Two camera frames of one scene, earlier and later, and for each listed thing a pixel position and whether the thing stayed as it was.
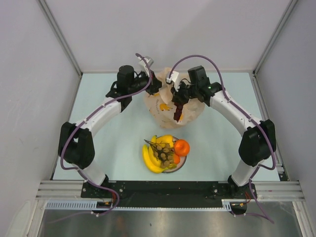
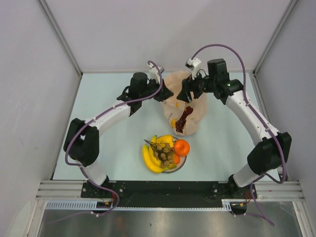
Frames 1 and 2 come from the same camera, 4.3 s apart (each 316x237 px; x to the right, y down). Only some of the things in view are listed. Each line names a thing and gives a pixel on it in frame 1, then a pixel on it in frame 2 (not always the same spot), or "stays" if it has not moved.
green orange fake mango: [176, 158] stays
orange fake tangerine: [181, 147] stays
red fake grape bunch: [177, 113] -> [179, 124]
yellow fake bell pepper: [162, 140] stays
